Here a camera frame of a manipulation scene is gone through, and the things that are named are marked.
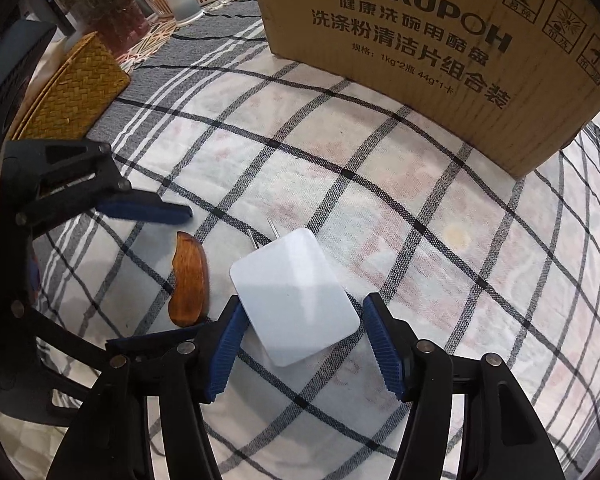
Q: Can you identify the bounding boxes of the white charger block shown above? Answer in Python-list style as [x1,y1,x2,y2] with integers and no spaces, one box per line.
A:
[230,228,360,367]

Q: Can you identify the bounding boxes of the woven wicker tissue box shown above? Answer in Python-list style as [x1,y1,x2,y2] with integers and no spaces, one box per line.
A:
[12,32,130,140]

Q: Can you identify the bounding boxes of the checked grey white tablecloth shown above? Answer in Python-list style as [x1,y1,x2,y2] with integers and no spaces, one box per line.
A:
[0,0,600,480]

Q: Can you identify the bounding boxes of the small white cylinder speaker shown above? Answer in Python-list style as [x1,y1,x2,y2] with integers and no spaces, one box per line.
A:
[166,0,202,22]

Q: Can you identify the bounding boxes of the dried flower vase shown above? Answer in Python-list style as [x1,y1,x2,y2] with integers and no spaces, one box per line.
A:
[55,0,149,56]

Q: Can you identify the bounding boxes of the brown cardboard box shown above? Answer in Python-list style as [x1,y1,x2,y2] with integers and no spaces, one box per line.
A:
[258,0,600,178]

